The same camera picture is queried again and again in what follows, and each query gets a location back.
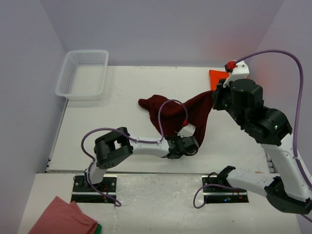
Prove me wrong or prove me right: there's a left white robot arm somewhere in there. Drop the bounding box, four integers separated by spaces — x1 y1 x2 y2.
80 127 199 192

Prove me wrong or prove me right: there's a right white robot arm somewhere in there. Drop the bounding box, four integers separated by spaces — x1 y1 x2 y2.
212 78 312 215

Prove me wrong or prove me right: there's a folded orange t-shirt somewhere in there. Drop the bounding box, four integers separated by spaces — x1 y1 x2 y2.
209 69 249 91

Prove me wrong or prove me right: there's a green cloth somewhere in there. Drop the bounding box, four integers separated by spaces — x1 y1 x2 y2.
94 223 102 234

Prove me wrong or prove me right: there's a white plastic basket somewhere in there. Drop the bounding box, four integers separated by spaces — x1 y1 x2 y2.
55 50 109 101

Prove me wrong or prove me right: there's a pink folded t-shirt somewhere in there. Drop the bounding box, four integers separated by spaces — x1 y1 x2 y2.
29 196 98 234

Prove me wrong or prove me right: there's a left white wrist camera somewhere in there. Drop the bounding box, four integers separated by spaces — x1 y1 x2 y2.
177 120 196 137

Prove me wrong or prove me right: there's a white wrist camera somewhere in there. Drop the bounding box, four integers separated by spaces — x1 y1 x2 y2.
177 120 196 137
223 60 250 88

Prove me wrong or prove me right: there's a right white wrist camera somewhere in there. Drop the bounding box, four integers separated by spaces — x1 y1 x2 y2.
223 60 250 88

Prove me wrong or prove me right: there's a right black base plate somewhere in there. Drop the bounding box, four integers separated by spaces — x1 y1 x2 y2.
203 186 249 204

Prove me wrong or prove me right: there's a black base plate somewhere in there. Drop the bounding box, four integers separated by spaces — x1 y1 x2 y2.
203 186 249 204
71 175 117 204

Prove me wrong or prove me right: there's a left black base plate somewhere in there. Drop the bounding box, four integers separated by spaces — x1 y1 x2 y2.
71 175 117 204

